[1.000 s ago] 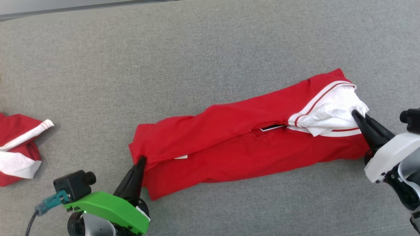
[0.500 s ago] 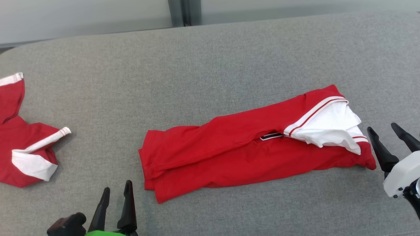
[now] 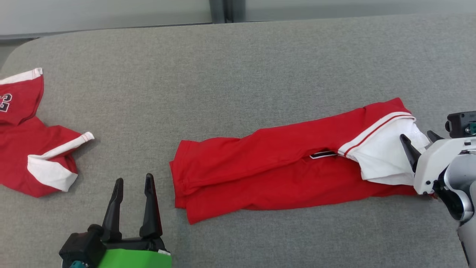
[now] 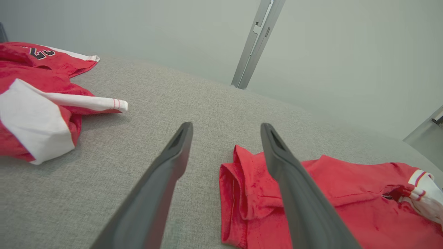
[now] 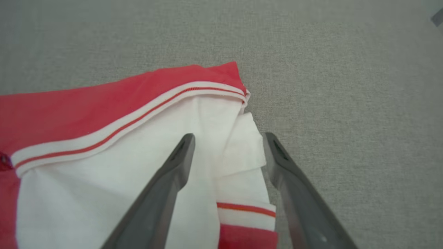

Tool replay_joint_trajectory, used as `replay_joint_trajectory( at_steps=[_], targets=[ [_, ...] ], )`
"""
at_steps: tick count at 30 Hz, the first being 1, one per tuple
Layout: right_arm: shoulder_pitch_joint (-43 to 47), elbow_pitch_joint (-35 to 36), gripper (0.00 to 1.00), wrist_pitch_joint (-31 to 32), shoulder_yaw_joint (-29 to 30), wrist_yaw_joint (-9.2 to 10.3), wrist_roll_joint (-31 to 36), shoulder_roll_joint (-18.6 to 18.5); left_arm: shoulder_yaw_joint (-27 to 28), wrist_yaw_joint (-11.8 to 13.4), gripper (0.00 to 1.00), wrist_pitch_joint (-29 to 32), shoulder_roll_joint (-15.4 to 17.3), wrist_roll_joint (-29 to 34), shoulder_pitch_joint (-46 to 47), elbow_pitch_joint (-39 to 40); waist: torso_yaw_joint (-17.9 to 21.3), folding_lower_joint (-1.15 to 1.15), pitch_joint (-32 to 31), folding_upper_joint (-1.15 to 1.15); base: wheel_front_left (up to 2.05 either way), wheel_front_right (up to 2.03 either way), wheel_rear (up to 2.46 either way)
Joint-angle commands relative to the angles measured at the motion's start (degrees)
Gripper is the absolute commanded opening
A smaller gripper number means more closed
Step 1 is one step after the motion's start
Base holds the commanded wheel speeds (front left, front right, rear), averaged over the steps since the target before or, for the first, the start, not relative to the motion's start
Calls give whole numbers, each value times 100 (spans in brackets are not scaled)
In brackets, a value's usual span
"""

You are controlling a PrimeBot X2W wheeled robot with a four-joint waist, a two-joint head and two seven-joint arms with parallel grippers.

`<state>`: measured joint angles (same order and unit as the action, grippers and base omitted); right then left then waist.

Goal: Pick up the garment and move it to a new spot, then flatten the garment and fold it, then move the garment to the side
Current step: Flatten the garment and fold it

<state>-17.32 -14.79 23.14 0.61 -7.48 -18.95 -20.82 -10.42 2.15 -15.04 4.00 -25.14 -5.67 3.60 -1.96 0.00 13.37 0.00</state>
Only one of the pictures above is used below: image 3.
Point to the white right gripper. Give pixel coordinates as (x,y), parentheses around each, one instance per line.
(431,163)

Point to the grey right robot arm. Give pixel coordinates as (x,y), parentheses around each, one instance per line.
(465,175)

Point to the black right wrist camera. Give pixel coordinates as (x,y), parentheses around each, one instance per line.
(457,123)

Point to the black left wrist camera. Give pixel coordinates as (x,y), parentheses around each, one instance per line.
(81,245)

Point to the red white basketball jersey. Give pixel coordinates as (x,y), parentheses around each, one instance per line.
(22,149)
(260,156)

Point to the grey metal partition post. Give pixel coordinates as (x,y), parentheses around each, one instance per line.
(238,11)
(217,11)

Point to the grey fabric sofa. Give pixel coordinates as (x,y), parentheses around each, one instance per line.
(223,74)

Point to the grey baseboard strip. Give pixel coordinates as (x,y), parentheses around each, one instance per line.
(18,36)

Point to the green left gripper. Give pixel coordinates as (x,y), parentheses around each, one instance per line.
(137,258)

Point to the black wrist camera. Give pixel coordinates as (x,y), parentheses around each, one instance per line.
(81,245)
(457,123)

